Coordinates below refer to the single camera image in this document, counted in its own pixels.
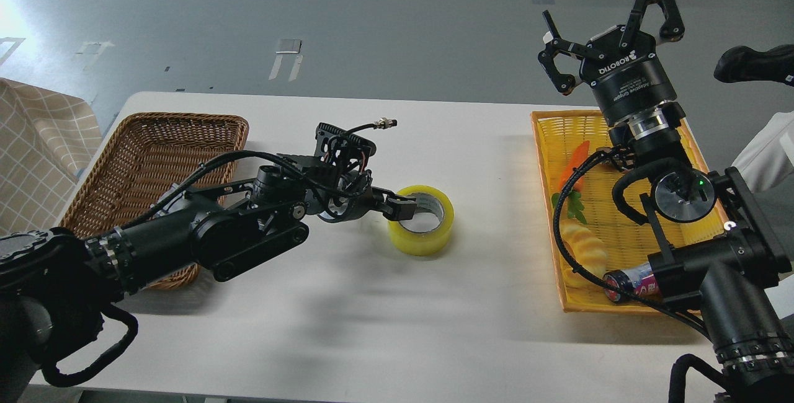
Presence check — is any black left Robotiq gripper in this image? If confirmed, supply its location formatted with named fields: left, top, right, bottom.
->
left=317, top=170, right=417, bottom=223

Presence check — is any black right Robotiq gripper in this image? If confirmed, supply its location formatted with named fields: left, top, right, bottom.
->
left=537, top=0, right=685, bottom=128

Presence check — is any yellow tape roll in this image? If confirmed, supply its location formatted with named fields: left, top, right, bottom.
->
left=388, top=185, right=455, bottom=257

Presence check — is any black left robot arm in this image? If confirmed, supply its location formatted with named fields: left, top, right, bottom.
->
left=1, top=123, right=417, bottom=402

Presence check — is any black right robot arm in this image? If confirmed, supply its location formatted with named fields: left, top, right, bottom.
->
left=532, top=0, right=792, bottom=402

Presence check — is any yellow plastic basket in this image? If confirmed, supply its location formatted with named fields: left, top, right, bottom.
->
left=531, top=110, right=727, bottom=316

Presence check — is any orange toy carrot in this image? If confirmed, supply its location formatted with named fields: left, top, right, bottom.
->
left=550, top=140, right=591, bottom=225

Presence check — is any black shoe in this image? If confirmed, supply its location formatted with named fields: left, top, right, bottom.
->
left=713, top=44, right=793, bottom=86

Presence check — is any white clothed person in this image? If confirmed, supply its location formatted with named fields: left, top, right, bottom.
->
left=733, top=112, right=793, bottom=193

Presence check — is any yellow toy croissant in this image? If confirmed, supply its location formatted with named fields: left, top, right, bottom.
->
left=560, top=219, right=608, bottom=290

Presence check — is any red black can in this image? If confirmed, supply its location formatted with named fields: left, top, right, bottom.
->
left=603, top=262, right=661, bottom=301

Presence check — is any brown wicker basket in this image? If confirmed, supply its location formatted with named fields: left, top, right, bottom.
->
left=59, top=112, right=249, bottom=291

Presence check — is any beige checkered cloth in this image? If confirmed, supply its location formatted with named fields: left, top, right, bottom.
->
left=1, top=78, right=102, bottom=236

